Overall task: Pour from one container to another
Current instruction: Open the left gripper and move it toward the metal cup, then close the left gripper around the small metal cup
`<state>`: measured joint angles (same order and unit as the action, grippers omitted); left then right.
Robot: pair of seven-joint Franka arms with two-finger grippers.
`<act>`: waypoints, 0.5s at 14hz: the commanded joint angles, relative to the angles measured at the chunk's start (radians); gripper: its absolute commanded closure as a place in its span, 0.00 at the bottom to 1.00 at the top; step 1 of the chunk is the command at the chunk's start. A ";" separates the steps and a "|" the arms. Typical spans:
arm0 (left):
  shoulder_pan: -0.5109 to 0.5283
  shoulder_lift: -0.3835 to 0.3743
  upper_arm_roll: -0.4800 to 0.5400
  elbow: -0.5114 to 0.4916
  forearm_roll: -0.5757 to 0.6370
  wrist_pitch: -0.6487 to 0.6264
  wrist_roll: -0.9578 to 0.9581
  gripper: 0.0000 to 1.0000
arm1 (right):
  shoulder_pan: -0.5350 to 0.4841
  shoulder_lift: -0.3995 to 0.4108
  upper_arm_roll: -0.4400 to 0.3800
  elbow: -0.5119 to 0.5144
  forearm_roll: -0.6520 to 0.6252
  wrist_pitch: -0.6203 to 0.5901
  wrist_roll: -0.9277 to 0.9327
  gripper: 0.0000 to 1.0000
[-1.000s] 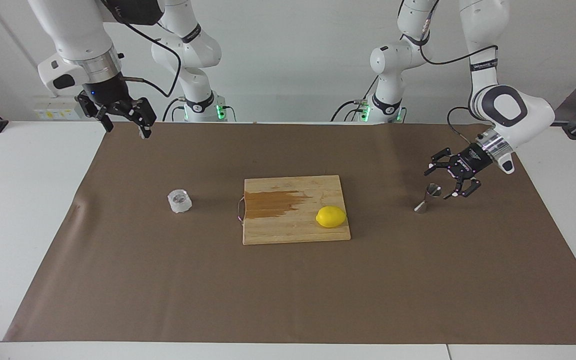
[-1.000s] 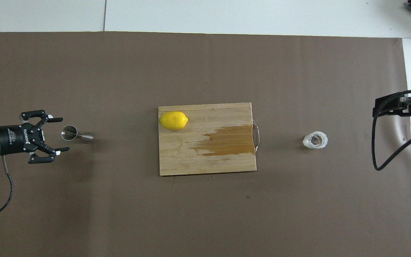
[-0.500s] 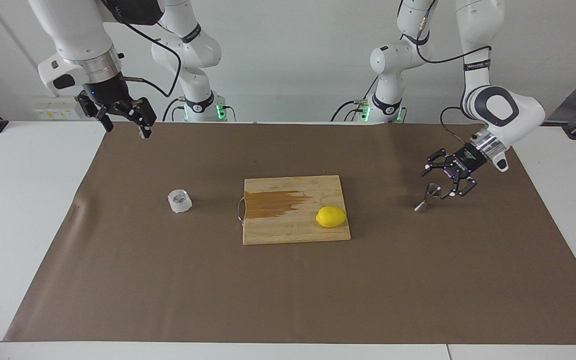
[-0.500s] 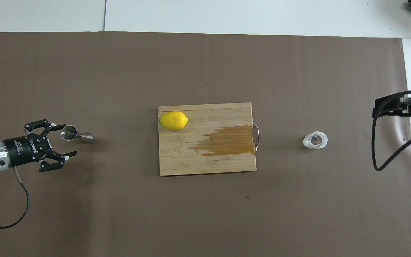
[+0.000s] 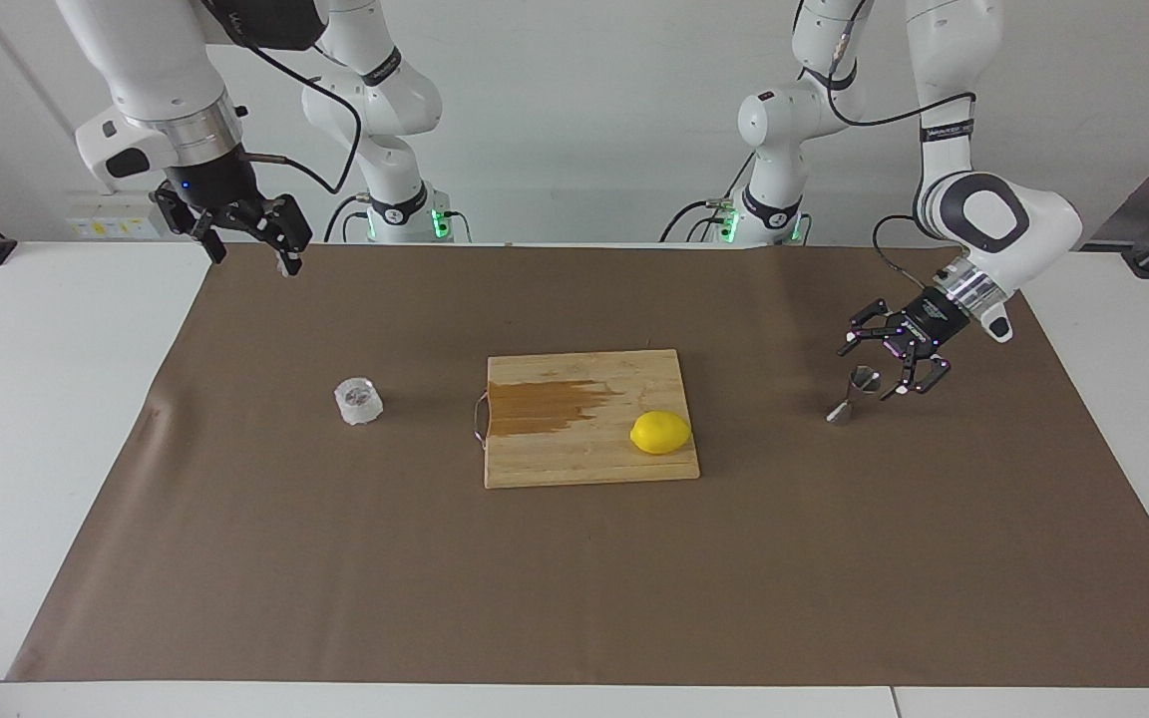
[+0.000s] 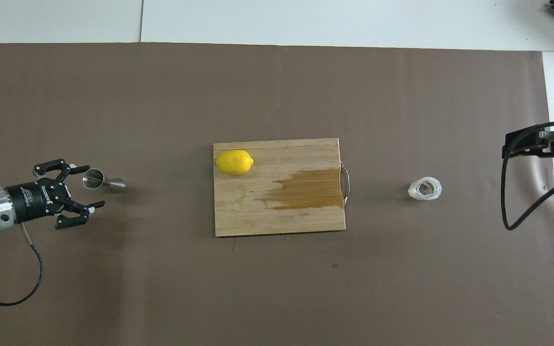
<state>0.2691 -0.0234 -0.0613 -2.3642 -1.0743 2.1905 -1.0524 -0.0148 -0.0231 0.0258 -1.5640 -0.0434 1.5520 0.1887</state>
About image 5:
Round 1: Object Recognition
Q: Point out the black base cable bundle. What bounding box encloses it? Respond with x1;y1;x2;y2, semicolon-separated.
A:
661;194;737;243
323;194;376;243

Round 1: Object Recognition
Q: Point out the clear plastic cup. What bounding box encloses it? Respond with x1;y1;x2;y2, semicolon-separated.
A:
334;377;384;428

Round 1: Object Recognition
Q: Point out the yellow lemon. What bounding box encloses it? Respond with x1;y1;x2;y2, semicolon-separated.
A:
630;411;692;456

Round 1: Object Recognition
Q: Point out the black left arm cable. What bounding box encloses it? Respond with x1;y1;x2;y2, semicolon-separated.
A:
792;0;979;295

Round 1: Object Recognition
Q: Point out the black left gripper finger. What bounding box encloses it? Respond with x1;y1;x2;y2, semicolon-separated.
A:
838;297;910;358
879;344;953;400

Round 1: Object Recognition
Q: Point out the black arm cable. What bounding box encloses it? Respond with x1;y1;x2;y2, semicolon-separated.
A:
235;10;364;195
792;0;979;295

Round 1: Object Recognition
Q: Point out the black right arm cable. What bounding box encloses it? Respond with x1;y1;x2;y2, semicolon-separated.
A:
235;10;364;195

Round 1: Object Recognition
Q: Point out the wooden cutting board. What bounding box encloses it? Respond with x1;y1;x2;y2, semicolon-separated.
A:
472;349;701;490

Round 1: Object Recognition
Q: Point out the brown paper table mat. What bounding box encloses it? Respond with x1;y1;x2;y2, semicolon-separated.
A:
6;242;1149;687

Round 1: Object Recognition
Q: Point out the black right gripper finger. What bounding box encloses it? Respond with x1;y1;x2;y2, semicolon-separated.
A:
152;187;226;265
253;195;314;277

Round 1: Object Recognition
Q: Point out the steel double jigger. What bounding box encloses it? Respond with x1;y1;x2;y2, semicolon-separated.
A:
827;366;882;427

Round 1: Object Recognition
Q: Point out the white wall socket box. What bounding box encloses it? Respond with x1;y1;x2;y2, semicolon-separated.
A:
66;192;163;241

